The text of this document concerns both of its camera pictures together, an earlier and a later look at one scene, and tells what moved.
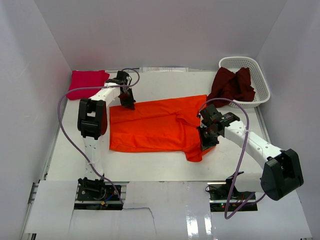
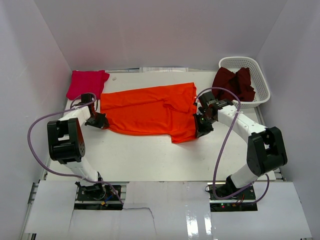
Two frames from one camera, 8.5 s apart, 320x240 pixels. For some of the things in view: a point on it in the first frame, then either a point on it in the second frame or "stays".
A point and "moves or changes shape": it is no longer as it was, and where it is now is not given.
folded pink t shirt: x=80 y=79 stays
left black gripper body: x=128 y=97 → x=97 y=120
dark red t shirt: x=234 y=86 stays
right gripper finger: x=206 y=143 → x=202 y=130
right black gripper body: x=206 y=132 → x=202 y=118
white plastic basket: x=258 y=80 stays
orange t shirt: x=169 y=125 moves or changes shape
